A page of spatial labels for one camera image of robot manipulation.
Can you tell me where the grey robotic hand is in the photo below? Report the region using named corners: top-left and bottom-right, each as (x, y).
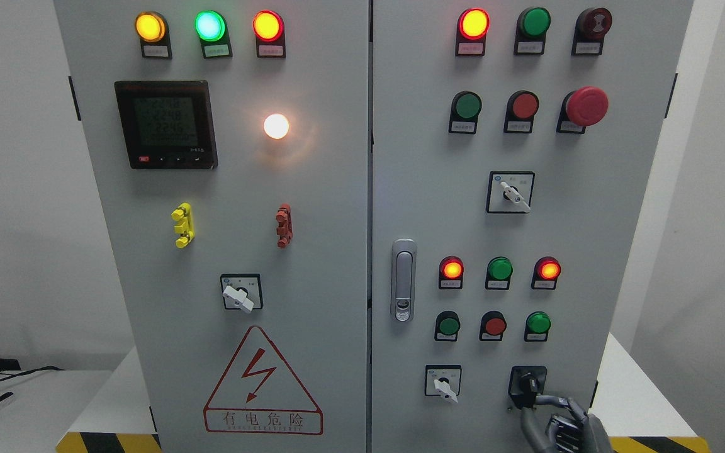
top-left (520, 395), bottom-right (613, 452)

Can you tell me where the black rotary knob switch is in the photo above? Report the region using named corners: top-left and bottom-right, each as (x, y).
top-left (507, 366), bottom-right (548, 409)

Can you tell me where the green push button lower right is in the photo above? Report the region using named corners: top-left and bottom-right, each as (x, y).
top-left (524, 311), bottom-right (552, 342)

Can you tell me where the green push button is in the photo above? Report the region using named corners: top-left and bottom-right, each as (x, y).
top-left (434, 310), bottom-right (461, 342)
top-left (448, 90), bottom-right (481, 135)
top-left (524, 311), bottom-right (552, 342)

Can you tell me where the red push button lower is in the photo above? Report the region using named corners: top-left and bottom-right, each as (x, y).
top-left (480, 311), bottom-right (507, 342)

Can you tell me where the red push button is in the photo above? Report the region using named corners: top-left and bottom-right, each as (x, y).
top-left (480, 311), bottom-right (507, 342)
top-left (503, 90), bottom-right (540, 134)

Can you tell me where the red lit indicator middle right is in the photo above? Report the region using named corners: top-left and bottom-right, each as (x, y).
top-left (531, 256), bottom-right (561, 290)

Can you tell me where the green push button lower left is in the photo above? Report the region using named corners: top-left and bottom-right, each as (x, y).
top-left (434, 310), bottom-right (461, 342)

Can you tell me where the green indicator middle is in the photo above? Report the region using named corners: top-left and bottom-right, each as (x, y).
top-left (485, 256), bottom-right (514, 290)

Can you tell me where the red lit indicator middle left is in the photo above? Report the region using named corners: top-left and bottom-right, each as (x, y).
top-left (438, 255), bottom-right (465, 289)

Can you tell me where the grey electrical cabinet right door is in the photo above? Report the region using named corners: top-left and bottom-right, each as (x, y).
top-left (371, 1), bottom-right (693, 452)

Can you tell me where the grey electrical cabinet door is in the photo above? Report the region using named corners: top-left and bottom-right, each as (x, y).
top-left (55, 1), bottom-right (369, 452)
top-left (371, 1), bottom-right (693, 452)

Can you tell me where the red emergency stop mushroom button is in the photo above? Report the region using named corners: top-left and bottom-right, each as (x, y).
top-left (556, 86), bottom-right (609, 135)

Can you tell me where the red electric hazard warning sticker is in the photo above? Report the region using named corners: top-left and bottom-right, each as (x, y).
top-left (203, 326), bottom-right (324, 435)

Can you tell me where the red push button upper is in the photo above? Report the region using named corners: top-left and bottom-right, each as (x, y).
top-left (503, 90), bottom-right (540, 134)

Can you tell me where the green push button upper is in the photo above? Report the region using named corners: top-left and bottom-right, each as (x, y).
top-left (448, 90), bottom-right (481, 135)

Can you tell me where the red terminal connector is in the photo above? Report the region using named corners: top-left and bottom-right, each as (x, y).
top-left (274, 203), bottom-right (293, 249)

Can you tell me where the green indicator top right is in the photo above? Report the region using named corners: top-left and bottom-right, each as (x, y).
top-left (513, 8), bottom-right (551, 55)

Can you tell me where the dark red buzzer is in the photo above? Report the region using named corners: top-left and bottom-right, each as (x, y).
top-left (571, 8), bottom-right (613, 55)

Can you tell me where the red lit indicator top right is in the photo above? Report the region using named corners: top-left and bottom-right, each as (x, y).
top-left (455, 8), bottom-right (491, 57)

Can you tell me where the white glowing lamp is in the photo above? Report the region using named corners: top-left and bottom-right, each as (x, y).
top-left (264, 113), bottom-right (290, 140)

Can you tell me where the yellow terminal connector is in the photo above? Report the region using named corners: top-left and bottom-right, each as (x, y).
top-left (171, 203), bottom-right (195, 249)

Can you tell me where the grey electrical cabinet left door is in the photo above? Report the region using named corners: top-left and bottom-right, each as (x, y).
top-left (55, 1), bottom-right (369, 452)

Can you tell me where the red lit indicator light left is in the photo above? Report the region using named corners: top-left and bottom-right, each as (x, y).
top-left (252, 9), bottom-right (286, 59)

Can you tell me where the black digital power meter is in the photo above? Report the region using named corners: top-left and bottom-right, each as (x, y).
top-left (113, 80), bottom-right (218, 170)

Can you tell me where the green lit indicator light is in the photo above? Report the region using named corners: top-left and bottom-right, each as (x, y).
top-left (194, 9), bottom-right (233, 59)

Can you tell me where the yellow indicator light top left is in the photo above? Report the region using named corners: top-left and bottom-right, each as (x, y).
top-left (133, 11), bottom-right (172, 59)

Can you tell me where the white selector switch lower right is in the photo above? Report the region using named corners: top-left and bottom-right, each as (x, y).
top-left (425, 364), bottom-right (461, 404)

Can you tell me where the white selector switch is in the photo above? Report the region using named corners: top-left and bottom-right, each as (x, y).
top-left (486, 171), bottom-right (535, 214)
top-left (425, 364), bottom-right (461, 404)

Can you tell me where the white selector switch upper right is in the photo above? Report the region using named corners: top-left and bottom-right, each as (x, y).
top-left (486, 171), bottom-right (535, 214)

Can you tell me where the silver door latch handle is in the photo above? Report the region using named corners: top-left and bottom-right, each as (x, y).
top-left (391, 238), bottom-right (417, 322)

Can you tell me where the white selector switch left door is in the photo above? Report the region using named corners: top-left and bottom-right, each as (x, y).
top-left (220, 273), bottom-right (264, 313)

